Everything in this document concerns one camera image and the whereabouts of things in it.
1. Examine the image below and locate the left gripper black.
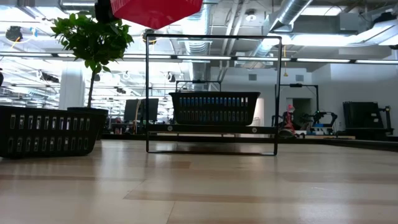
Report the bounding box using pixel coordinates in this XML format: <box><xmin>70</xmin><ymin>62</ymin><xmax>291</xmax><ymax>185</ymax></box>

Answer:
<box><xmin>94</xmin><ymin>0</ymin><xmax>121</xmax><ymax>24</ymax></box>

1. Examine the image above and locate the red slotted plastic basket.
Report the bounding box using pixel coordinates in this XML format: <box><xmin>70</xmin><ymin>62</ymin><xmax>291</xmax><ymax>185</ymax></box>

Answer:
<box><xmin>110</xmin><ymin>0</ymin><xmax>204</xmax><ymax>30</ymax></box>

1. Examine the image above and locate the black slotted plastic basket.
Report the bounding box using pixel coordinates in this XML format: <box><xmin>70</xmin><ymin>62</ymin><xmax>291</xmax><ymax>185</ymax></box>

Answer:
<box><xmin>0</xmin><ymin>105</ymin><xmax>108</xmax><ymax>159</ymax></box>
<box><xmin>169</xmin><ymin>91</ymin><xmax>261</xmax><ymax>126</ymax></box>

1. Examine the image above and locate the black metal shelf rack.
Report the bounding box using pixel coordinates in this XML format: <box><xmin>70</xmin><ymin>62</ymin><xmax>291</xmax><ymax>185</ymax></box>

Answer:
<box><xmin>145</xmin><ymin>34</ymin><xmax>282</xmax><ymax>156</ymax></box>

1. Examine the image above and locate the green leafy indoor tree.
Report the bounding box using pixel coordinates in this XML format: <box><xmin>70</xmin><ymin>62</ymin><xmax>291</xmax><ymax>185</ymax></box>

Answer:
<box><xmin>51</xmin><ymin>9</ymin><xmax>134</xmax><ymax>109</ymax></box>

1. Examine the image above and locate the black ceiling device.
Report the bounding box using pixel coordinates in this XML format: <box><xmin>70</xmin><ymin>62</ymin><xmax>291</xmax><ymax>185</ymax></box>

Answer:
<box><xmin>142</xmin><ymin>27</ymin><xmax>160</xmax><ymax>45</ymax></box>
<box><xmin>5</xmin><ymin>26</ymin><xmax>38</xmax><ymax>44</ymax></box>

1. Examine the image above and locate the white building pillar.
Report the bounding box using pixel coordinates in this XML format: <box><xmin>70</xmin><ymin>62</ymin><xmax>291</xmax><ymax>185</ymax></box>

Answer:
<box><xmin>58</xmin><ymin>61</ymin><xmax>86</xmax><ymax>110</ymax></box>

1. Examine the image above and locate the black computer monitor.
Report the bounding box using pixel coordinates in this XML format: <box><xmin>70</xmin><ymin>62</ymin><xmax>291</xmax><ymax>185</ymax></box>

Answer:
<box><xmin>124</xmin><ymin>98</ymin><xmax>160</xmax><ymax>123</ymax></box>

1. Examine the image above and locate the white ceiling dome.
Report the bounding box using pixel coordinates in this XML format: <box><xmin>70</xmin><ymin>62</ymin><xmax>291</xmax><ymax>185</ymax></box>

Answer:
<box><xmin>244</xmin><ymin>9</ymin><xmax>257</xmax><ymax>23</ymax></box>

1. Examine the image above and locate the red white background object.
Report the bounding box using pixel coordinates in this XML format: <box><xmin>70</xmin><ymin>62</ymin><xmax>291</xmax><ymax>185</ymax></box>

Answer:
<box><xmin>285</xmin><ymin>104</ymin><xmax>296</xmax><ymax>131</ymax></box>

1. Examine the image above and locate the background robot station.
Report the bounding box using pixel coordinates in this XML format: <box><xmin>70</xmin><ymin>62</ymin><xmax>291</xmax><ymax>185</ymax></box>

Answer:
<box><xmin>271</xmin><ymin>104</ymin><xmax>339</xmax><ymax>138</ymax></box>

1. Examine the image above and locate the black background equipment rack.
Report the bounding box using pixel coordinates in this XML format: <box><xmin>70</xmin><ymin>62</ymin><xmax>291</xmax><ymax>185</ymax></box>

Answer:
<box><xmin>343</xmin><ymin>101</ymin><xmax>395</xmax><ymax>141</ymax></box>

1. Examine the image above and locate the ceiling light rail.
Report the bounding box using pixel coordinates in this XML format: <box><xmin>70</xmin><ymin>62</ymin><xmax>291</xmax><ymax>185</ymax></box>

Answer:
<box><xmin>0</xmin><ymin>51</ymin><xmax>398</xmax><ymax>65</ymax></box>

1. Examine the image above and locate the black background frame stand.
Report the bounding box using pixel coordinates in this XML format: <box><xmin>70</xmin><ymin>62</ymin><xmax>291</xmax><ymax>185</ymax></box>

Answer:
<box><xmin>175</xmin><ymin>80</ymin><xmax>222</xmax><ymax>93</ymax></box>
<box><xmin>275</xmin><ymin>83</ymin><xmax>320</xmax><ymax>125</ymax></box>

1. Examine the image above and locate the silver spiral ceiling duct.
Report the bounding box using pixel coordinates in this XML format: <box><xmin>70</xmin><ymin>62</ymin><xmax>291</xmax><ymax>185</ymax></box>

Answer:
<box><xmin>253</xmin><ymin>0</ymin><xmax>314</xmax><ymax>60</ymax></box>

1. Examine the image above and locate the yellow hanging cord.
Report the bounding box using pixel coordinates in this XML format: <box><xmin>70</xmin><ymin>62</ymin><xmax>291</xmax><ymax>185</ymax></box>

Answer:
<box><xmin>282</xmin><ymin>45</ymin><xmax>289</xmax><ymax>78</ymax></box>

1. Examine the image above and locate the black table border rail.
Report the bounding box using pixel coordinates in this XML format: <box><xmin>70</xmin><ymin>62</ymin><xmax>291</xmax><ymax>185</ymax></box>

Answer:
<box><xmin>101</xmin><ymin>133</ymin><xmax>398</xmax><ymax>153</ymax></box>

